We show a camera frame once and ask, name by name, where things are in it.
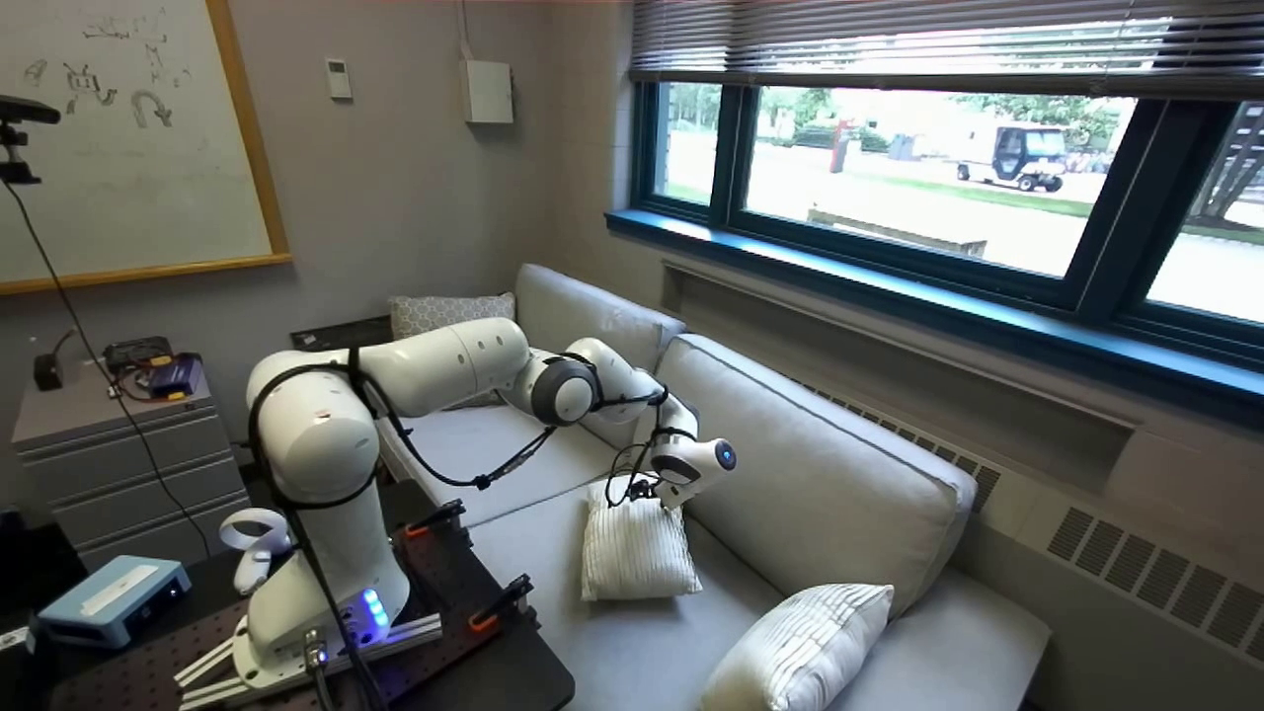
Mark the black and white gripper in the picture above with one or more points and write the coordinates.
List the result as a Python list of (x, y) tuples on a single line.
[(670, 489)]

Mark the small white striped pillow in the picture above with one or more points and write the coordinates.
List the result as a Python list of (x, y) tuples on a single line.
[(633, 552)]

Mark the large white striped pillow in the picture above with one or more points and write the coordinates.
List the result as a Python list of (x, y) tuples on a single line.
[(804, 654)]

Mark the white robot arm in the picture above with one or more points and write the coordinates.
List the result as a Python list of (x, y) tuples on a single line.
[(326, 422)]

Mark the light grey couch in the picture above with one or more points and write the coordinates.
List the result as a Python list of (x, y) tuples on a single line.
[(817, 501)]

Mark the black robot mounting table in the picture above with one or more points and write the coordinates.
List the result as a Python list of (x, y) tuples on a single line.
[(440, 671)]

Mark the grey patterned pillow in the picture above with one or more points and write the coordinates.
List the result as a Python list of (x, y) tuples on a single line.
[(422, 313)]

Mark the white VR controller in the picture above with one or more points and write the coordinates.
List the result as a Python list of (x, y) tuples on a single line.
[(259, 535)]

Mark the items on cabinet top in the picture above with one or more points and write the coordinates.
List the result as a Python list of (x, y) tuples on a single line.
[(150, 369)]

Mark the grey drawer cabinet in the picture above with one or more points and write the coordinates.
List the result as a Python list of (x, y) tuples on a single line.
[(124, 477)]

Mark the white thermostat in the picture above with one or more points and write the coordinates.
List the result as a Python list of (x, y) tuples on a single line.
[(337, 82)]

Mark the blue and white box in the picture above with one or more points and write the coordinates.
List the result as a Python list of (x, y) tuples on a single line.
[(114, 602)]

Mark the wood framed whiteboard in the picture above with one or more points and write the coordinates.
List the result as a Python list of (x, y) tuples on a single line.
[(154, 164)]

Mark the teal framed window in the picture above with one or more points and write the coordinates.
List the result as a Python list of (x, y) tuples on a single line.
[(1116, 239)]

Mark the grey window blinds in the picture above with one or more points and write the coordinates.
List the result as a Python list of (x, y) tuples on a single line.
[(1149, 51)]

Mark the orange handled clamp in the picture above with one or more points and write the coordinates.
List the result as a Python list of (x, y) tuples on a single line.
[(434, 521), (505, 600)]

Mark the white wall box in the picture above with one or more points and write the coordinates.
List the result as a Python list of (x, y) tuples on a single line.
[(487, 91)]

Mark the wall radiator vent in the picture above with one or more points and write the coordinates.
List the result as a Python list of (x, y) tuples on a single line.
[(1081, 538)]

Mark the black camera on stand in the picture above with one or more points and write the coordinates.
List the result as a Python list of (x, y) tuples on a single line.
[(13, 141)]

